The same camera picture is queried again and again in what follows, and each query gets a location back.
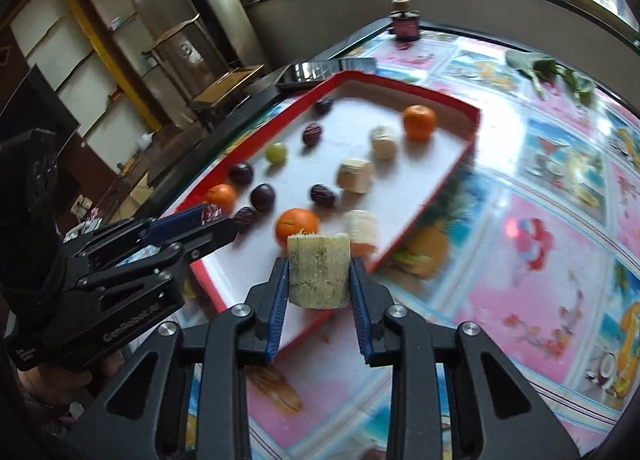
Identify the green grape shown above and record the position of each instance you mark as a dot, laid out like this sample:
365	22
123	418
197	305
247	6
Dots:
276	152

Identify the metal rack shelf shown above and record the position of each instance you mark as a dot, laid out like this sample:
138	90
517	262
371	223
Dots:
185	45

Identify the white plastic bottle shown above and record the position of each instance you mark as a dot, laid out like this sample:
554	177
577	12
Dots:
145	141

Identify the red tray with white inside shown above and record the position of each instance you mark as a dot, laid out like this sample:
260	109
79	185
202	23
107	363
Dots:
430	155

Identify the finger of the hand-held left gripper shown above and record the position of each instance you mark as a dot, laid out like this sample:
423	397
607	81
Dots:
170	225
190	245

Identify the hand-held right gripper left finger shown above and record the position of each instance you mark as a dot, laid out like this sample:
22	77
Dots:
277	310

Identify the black smartphone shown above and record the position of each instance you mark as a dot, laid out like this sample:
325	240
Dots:
320	70

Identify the small dark plum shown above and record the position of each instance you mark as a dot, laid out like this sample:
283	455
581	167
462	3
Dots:
240	172

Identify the black flat screen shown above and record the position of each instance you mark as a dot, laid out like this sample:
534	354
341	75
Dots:
45	100

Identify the wooden desk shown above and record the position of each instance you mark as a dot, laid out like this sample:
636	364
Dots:
225	87

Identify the large dark plum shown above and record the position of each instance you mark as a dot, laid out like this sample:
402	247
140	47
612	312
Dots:
262	196

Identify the orange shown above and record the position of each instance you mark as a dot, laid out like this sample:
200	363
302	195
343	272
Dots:
419	122
296	225
220	196

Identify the green leafy vegetable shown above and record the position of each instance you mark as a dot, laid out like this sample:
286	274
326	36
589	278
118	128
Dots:
580	82
535	65

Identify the printed fruit tablecloth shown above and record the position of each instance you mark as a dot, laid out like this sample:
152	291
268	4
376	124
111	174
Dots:
500	290

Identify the dark red bottle wooden cap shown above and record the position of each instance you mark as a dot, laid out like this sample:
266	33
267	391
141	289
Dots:
405	22

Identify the peeled sugarcane piece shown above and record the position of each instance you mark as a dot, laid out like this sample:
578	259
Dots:
361	230
384	141
355	175
317	270

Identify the person's left hand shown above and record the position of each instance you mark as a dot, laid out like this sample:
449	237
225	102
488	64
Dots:
65	390

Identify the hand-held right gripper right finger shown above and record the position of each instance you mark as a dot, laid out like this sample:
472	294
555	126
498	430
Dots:
361	310

